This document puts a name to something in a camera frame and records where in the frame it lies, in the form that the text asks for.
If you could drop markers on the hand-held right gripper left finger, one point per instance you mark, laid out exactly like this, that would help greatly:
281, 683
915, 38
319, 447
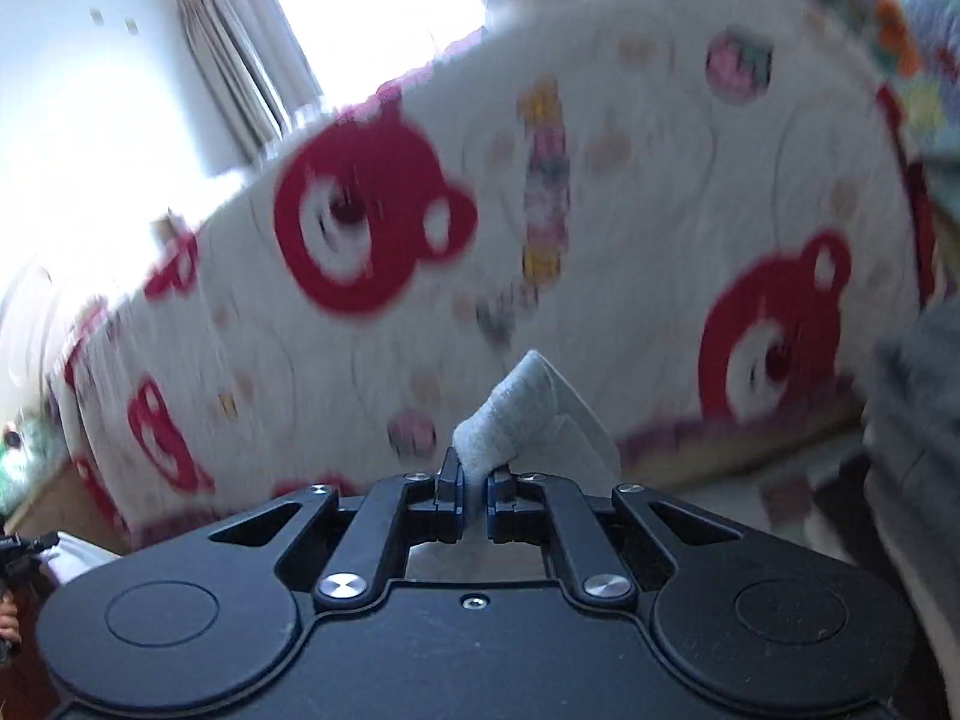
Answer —
450, 502

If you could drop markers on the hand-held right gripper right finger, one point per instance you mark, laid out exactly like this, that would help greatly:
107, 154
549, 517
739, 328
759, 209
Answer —
502, 510

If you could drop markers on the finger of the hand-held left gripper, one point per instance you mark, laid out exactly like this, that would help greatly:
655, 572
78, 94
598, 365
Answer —
26, 547

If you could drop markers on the white fleece garment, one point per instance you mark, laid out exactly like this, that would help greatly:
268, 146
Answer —
517, 412

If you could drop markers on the bear printed bed sheet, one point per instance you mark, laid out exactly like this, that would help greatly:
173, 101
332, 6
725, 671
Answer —
637, 202

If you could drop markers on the grey cloth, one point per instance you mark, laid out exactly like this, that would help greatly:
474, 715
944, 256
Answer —
922, 427

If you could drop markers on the beige curtain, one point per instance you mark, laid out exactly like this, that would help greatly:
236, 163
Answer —
240, 67

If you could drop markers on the window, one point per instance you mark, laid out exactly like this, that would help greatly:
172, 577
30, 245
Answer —
375, 7

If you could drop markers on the floral blanket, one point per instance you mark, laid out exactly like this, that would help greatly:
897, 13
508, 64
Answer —
885, 22

